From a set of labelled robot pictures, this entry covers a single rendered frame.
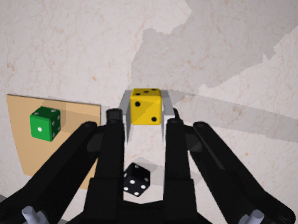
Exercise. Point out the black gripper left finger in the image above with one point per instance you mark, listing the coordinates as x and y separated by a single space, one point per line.
46 196

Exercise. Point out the green die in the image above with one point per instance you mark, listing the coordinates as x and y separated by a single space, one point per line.
45 123

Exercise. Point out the tan mat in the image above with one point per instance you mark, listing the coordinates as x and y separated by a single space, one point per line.
34 152

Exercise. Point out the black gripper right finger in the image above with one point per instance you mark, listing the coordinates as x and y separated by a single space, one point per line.
239 196

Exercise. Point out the yellow die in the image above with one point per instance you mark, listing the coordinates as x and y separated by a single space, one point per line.
146 106

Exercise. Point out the black die with white pips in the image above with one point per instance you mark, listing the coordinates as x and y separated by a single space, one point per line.
136 179

